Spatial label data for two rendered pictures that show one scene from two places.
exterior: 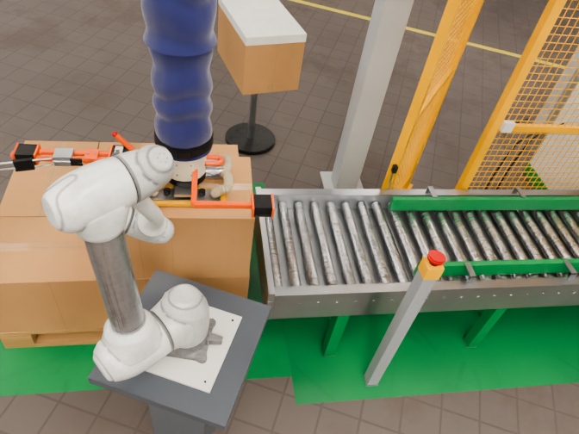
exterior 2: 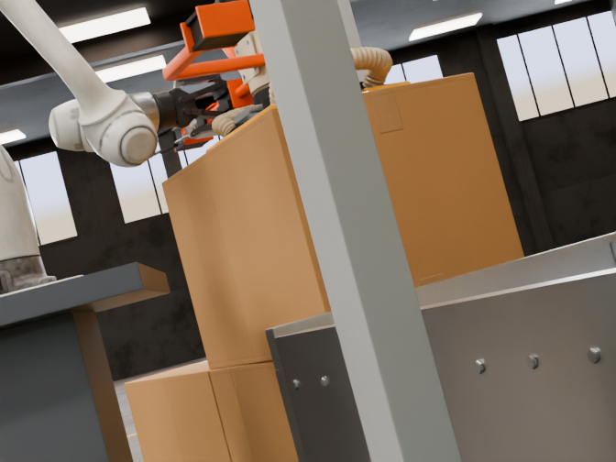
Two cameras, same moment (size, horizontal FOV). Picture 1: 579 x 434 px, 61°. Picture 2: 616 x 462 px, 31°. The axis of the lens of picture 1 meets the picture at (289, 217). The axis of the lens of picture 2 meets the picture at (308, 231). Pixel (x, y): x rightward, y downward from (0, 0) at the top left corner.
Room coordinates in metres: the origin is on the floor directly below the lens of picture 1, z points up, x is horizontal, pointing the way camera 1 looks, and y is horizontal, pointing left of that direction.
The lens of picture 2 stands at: (1.01, -1.57, 0.65)
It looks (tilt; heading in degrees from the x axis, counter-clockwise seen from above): 3 degrees up; 77
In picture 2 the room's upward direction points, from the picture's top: 15 degrees counter-clockwise
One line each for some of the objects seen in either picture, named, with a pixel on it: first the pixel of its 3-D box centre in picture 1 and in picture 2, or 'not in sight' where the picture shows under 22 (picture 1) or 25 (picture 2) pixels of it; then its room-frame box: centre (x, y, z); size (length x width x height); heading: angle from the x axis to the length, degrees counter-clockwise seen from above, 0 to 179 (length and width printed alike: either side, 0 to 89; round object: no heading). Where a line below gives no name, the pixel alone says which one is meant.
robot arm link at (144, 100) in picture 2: not in sight; (140, 115); (1.23, 0.66, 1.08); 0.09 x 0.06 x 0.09; 103
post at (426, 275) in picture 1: (396, 331); (408, 431); (1.27, -0.58, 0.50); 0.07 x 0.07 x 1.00; 15
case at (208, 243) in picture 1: (183, 216); (330, 233); (1.51, 0.48, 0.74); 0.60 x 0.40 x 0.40; 103
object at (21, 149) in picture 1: (28, 153); (192, 136); (1.38, 1.05, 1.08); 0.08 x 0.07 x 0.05; 103
